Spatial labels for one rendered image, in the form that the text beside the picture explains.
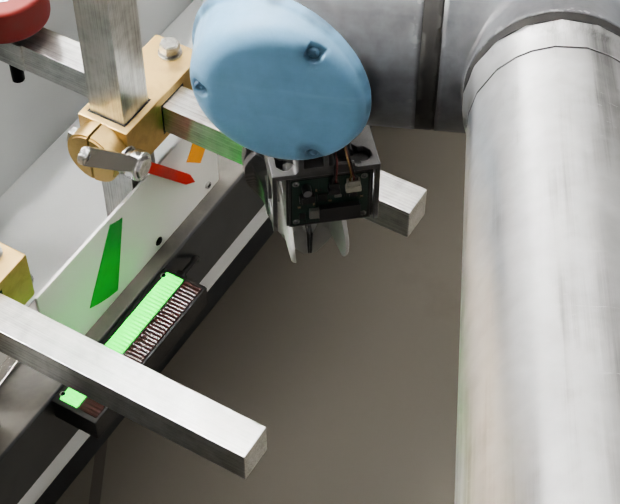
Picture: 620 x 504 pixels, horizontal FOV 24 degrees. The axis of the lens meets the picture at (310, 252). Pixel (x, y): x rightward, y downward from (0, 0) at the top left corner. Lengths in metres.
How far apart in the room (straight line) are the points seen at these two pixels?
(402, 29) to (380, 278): 1.53
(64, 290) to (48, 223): 0.27
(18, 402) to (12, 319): 0.15
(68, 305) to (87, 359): 0.16
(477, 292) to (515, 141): 0.09
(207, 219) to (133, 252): 0.10
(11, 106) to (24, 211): 0.11
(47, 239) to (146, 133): 0.27
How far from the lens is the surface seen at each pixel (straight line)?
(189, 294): 1.30
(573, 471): 0.43
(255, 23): 0.69
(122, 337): 1.28
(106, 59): 1.17
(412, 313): 2.18
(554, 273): 0.50
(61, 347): 1.10
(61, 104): 1.55
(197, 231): 1.36
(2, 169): 1.50
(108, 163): 1.10
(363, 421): 2.06
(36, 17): 1.29
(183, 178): 1.31
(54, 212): 1.49
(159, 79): 1.25
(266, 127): 0.72
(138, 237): 1.29
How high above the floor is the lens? 1.72
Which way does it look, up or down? 50 degrees down
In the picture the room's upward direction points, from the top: straight up
